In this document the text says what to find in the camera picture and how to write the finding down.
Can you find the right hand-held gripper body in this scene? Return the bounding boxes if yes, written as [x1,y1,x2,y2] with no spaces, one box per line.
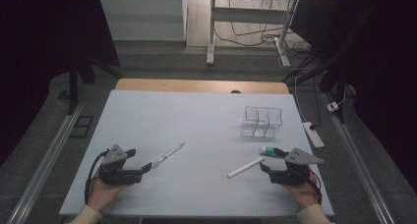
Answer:
[268,147,325,187]

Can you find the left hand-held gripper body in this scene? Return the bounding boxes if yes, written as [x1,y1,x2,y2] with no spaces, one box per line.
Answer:
[97,143,144,187]

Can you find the green and white glue stick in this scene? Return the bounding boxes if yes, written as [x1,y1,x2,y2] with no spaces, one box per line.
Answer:
[260,145,279,155]

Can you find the clear plastic pen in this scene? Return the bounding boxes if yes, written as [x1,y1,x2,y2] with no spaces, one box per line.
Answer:
[150,141,186,169]

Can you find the clear plastic pen holder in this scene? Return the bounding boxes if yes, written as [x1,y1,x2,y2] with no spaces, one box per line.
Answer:
[240,105,283,140]

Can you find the person's right hand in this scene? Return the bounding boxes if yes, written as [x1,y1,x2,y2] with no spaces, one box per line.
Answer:
[281,171,324,209]

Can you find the person's left hand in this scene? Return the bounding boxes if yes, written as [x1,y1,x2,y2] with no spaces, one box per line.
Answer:
[87,171,132,213]

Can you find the white power strip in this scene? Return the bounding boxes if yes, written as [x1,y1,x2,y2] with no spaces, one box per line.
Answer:
[302,121,326,149]

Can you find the black metal stand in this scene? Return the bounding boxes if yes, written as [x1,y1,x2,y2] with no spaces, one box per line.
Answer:
[281,7,362,94]
[67,53,126,115]

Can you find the dark curtain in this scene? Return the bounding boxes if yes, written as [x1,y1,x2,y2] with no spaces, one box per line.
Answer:
[291,0,417,193]
[0,0,120,166]

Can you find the white cabinet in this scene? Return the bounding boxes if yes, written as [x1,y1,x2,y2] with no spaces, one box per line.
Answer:
[97,0,188,42]

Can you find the left hand-held gripper cable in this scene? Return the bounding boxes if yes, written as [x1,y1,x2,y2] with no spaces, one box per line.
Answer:
[84,148,109,205]

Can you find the hand-held gripper cable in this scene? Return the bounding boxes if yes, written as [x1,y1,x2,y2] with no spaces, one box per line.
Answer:
[84,148,109,205]
[308,169,324,205]

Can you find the right hand-held gripper cable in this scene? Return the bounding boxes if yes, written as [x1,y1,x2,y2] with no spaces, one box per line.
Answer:
[308,169,324,205]

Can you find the black power cable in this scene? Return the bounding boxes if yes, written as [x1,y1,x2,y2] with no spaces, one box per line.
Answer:
[308,75,323,131]

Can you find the black floor frame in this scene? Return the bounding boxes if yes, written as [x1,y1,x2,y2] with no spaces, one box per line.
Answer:
[70,115,94,140]

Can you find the white power strip cable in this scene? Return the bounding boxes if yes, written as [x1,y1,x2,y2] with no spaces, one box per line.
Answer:
[293,76,308,124]

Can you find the aluminium floor rail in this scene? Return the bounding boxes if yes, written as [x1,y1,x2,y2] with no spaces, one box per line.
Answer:
[6,102,85,224]
[323,92,396,224]

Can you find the black floor cables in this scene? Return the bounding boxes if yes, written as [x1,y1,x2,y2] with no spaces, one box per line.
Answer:
[214,0,313,55]

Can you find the white desk frame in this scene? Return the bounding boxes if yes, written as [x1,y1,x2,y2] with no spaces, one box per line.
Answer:
[206,0,338,68]

